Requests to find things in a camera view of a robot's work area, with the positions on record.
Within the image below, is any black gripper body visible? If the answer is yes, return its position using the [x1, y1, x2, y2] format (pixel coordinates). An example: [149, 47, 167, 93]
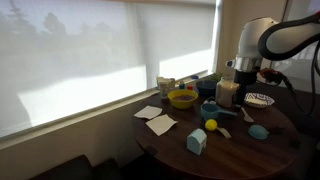
[233, 69, 258, 97]

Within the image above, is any blue plastic scoop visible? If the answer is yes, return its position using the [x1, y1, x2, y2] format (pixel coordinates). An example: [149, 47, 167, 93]
[247, 124, 284, 141]

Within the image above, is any white plastic spoon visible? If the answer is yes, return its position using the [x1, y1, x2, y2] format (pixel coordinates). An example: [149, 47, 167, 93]
[240, 106, 255, 124]

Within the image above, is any black white patterned bowl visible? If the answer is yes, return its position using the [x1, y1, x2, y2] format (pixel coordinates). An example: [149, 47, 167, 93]
[243, 92, 276, 109]

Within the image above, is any small green plant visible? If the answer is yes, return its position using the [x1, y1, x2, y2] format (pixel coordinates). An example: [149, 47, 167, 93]
[208, 72, 224, 83]

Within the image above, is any small white plastic piece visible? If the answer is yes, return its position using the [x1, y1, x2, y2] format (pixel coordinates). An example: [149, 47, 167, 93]
[203, 96, 217, 105]

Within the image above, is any teal measuring cup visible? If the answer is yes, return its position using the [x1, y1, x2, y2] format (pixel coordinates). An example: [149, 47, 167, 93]
[199, 101, 239, 122]

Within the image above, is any dark blue bowl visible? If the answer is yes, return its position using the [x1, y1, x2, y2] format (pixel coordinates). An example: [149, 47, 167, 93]
[195, 79, 218, 98]

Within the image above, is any round dark wooden table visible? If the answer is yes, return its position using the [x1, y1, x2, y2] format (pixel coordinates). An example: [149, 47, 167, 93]
[130, 78, 301, 180]

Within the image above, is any yellow plastic bowl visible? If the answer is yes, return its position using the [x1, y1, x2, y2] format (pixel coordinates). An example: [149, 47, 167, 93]
[167, 88, 199, 110]

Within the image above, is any light blue house box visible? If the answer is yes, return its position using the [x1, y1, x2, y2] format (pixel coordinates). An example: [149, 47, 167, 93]
[186, 128, 208, 156]

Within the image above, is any white paper napkin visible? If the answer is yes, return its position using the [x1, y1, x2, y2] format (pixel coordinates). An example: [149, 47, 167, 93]
[145, 113, 179, 137]
[133, 105, 163, 120]

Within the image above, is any large white roller blind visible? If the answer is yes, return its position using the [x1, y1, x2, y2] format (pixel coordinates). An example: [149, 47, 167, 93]
[0, 0, 218, 139]

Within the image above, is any dark chair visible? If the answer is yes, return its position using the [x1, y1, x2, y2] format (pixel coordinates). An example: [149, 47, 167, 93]
[29, 154, 94, 180]

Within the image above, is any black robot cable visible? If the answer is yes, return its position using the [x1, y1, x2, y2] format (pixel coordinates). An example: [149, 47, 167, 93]
[279, 39, 320, 116]

